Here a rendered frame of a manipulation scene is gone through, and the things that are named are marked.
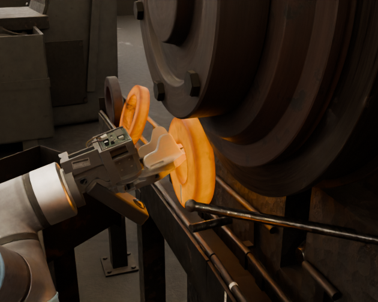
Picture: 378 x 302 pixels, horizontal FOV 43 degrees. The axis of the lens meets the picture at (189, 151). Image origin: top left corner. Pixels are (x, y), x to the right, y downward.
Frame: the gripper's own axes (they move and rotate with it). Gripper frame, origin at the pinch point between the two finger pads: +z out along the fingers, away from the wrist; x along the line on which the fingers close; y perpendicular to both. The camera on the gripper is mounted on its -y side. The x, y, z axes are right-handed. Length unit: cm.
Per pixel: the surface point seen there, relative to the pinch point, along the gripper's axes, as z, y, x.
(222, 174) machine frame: 6.4, -10.7, 6.5
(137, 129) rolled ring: -1, -18, 60
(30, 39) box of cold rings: -24, -8, 218
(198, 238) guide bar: -4.0, -12.7, -6.2
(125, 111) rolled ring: -1, -16, 75
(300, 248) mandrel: 7.6, -11.7, -19.5
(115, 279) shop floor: -25, -81, 81
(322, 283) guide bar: 5.5, -9.7, -28.6
